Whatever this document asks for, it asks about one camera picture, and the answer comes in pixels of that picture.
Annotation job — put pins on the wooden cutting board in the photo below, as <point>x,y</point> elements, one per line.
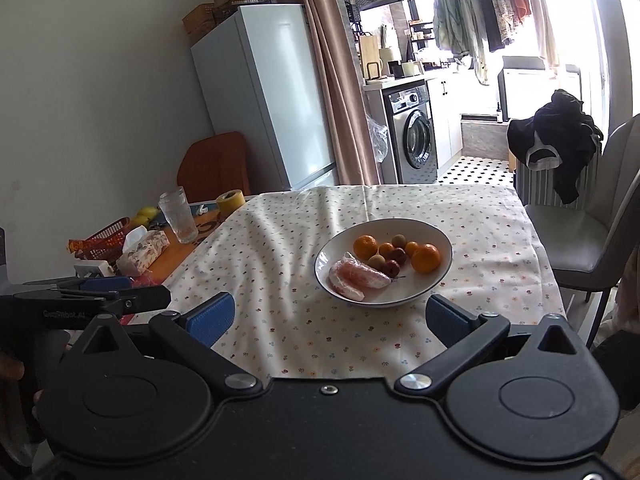
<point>370,60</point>

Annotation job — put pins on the white refrigerator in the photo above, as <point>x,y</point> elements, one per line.
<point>258,77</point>

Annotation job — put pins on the brown longan fruit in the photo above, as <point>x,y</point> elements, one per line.
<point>376,262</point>

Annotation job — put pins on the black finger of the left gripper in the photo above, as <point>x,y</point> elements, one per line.
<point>145,297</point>

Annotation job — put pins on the small orange kumquat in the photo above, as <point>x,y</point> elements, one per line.
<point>386,250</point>

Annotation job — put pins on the dark red small fruit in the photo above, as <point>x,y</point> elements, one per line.
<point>399,255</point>

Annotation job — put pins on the red strawberry like fruit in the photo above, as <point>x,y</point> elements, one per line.
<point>391,268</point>

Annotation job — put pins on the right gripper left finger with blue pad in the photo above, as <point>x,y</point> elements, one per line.
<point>188,338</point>

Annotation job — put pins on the orange chair back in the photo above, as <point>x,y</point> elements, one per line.
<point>213,166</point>

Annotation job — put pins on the clear drinking glass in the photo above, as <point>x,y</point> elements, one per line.
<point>178,214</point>

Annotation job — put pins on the black clothes pile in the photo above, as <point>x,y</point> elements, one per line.
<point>560,137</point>

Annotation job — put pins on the yellow tape roll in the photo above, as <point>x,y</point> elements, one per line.
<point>229,202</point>

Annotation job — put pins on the large orange mandarin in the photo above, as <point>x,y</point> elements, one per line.
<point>426,258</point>

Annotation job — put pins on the pink brown curtain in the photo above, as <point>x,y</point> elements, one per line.
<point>341,90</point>

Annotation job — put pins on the white bowl blue rim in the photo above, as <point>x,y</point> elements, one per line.
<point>409,285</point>

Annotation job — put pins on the floral tissue pack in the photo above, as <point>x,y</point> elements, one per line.
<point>141,249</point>

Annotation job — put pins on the peeled pomelo wedge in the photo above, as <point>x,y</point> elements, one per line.
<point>361,275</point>

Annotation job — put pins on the floral white tablecloth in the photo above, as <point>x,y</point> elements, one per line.
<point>287,325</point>

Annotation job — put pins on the silver washing machine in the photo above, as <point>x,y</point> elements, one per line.
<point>409,116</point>

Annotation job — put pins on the yellow green fruit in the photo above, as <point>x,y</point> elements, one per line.
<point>144,217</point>

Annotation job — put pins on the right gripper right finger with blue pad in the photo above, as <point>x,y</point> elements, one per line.
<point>468,340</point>

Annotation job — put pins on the grey dining chair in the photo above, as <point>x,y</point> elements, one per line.
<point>588,249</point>

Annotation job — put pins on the person left hand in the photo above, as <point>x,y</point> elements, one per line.
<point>15,374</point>

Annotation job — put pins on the red plastic basket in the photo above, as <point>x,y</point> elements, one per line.
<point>104,245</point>

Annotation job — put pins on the pomelo piece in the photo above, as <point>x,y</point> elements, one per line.
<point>344,287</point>

